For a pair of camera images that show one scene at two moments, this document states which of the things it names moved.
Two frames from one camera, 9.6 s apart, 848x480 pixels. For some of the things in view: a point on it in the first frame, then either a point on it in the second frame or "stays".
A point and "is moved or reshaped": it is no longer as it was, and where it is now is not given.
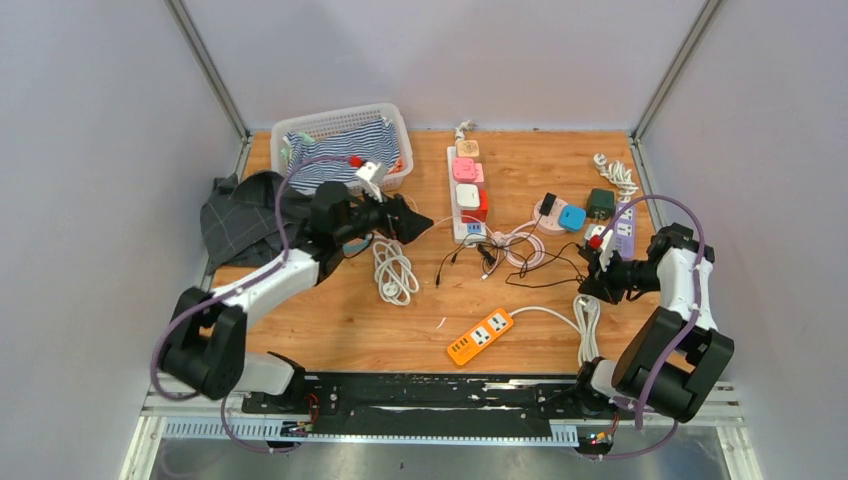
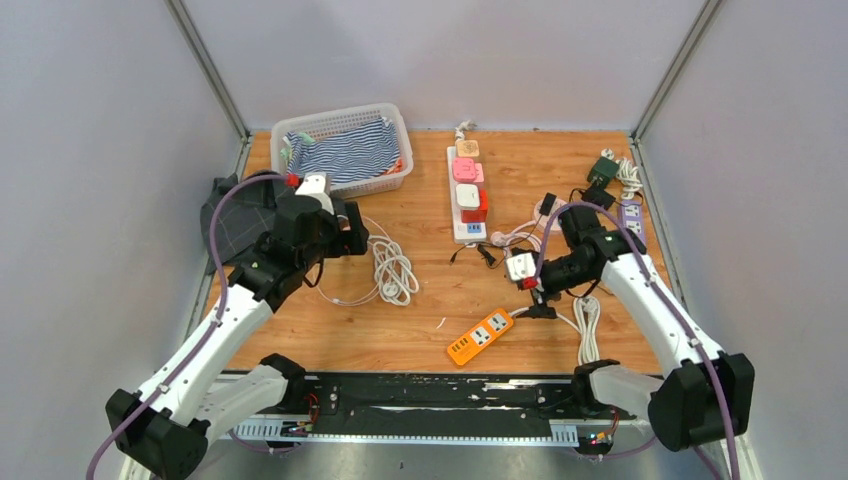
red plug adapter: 481,213 stays
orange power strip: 467,346 stays
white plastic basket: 321,125 stays
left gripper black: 406,225 -> 351,241
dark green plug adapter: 601,204 is moved or reshaped
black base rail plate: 451,402 stays
